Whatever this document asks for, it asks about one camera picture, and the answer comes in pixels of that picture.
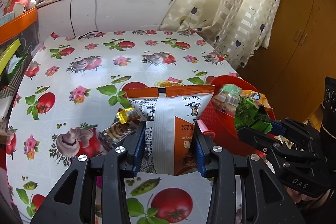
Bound green snack bag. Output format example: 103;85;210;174
234;97;272;134

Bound white orange snack bag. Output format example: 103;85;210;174
126;85;215;176

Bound person's right hand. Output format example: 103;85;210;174
285;186;335;209

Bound red plastic basket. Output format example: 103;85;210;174
201;75;275;156

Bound yellow orange snack bag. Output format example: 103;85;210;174
240;90;273;110

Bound clear green-label cookie pack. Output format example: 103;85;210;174
211;84;242;117

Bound wooden wardrobe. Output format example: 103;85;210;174
238;0;335;122

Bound dark cookie packet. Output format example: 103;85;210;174
98;122;137;151

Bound yellow foil snack bar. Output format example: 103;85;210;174
116;107;139;124

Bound floral fruit print tablecloth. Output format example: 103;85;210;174
7;30;235;223

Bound cream heart print curtain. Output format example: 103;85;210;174
160;0;281;69

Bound yellow-green flat box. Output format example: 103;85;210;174
0;39;21;74

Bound orange storage box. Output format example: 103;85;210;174
0;7;38;44

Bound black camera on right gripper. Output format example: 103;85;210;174
319;77;336;161

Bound black cable on wall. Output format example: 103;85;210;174
69;0;104;41

